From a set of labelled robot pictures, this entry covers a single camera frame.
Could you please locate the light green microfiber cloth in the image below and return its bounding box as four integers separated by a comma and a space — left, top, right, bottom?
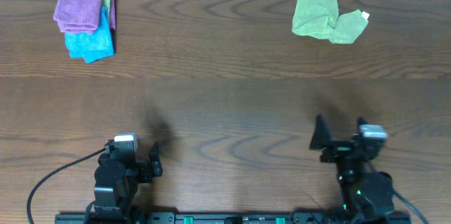
292, 0, 369, 44

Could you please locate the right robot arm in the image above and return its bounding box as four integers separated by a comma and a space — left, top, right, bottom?
309, 115, 394, 223

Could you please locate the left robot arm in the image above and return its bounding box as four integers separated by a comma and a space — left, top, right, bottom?
92, 139, 163, 223

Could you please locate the blue folded cloth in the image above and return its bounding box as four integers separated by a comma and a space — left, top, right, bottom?
65, 6, 115, 63

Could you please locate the purple folded cloth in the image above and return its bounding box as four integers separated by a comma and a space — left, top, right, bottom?
54, 0, 116, 34

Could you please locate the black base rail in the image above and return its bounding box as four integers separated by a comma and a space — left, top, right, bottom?
54, 211, 412, 224

